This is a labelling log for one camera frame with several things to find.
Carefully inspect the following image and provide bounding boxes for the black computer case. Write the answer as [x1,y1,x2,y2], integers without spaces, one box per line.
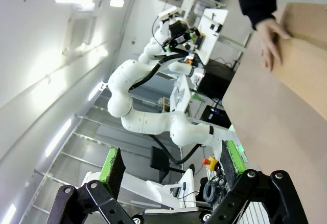
[198,64,236,100]

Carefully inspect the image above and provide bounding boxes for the black computer with lights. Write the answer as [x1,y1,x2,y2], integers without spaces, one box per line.
[200,104,232,129]

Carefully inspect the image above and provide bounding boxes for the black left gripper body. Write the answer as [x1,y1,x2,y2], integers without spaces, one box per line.
[168,19,195,50]

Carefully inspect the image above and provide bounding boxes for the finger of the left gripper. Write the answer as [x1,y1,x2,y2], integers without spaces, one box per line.
[188,28,203,49]
[164,42,177,55]

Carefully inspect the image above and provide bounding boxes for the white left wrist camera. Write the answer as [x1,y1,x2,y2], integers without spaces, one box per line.
[158,7,180,20]

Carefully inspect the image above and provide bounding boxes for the long ceiling light strip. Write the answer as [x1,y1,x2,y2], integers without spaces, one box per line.
[45,118,73,158]

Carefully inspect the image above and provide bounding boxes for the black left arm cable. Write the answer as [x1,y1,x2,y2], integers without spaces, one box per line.
[128,51,190,92]

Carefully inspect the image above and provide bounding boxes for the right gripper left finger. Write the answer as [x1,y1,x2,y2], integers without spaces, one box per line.
[47,147,144,224]

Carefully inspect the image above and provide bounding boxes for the person's left hand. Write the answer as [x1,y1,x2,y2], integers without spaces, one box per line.
[256,18,292,72]

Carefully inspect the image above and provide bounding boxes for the white printed board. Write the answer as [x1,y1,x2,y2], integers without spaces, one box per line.
[169,76,193,113]

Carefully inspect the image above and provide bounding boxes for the ceiling air conditioner unit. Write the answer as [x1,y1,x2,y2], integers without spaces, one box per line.
[62,10,98,56]

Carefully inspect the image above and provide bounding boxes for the white table with tools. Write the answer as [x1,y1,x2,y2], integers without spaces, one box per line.
[197,7,252,65]

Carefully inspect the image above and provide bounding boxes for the red emergency stop button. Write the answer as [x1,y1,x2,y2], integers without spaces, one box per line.
[202,156,219,171]

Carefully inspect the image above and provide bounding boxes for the brown cardboard box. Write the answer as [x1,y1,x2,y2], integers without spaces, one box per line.
[268,2,327,122]

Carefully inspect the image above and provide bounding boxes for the black base hose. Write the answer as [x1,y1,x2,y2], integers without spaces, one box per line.
[149,133,204,165]

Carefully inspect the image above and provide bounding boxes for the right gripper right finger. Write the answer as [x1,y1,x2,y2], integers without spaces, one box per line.
[208,139,309,224]

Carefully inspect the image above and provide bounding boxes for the coiled black cables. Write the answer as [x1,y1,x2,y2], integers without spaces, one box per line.
[203,169,227,206]

